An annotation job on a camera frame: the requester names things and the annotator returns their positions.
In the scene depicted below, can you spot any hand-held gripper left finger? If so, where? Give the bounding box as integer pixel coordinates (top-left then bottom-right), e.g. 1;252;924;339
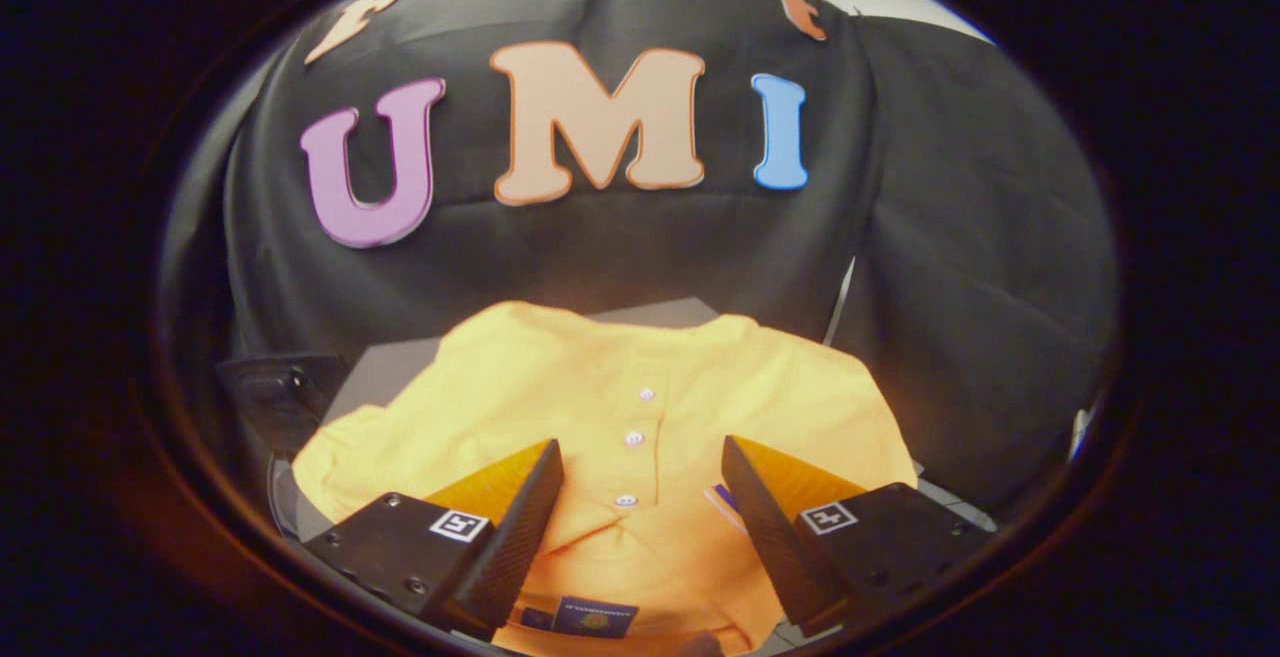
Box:
303;437;566;643

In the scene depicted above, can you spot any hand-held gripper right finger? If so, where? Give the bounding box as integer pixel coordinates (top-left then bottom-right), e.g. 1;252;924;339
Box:
720;434;993;638

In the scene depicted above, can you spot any orange button shirt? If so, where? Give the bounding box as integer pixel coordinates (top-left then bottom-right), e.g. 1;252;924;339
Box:
290;300;919;657

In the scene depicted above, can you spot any black backdrop cloth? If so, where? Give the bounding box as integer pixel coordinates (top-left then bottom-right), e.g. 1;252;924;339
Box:
160;0;1119;528

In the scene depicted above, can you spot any beige cabinet with dark frame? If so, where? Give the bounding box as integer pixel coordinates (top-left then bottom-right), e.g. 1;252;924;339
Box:
300;297;1001;538

